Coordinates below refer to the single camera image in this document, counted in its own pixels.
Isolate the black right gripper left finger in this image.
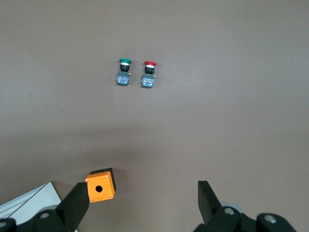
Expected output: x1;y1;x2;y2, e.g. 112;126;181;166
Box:
0;182;90;232

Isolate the white drawer cabinet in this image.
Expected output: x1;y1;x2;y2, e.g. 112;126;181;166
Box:
0;182;78;232

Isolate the green mushroom push button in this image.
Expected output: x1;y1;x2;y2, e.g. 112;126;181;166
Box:
116;58;132;86

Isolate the red mushroom push button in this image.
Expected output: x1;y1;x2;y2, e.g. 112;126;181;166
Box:
141;60;157;88

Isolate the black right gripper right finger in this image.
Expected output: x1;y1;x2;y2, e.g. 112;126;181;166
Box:
193;180;297;232

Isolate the orange button enclosure box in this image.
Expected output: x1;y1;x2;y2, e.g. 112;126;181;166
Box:
84;167;117;203

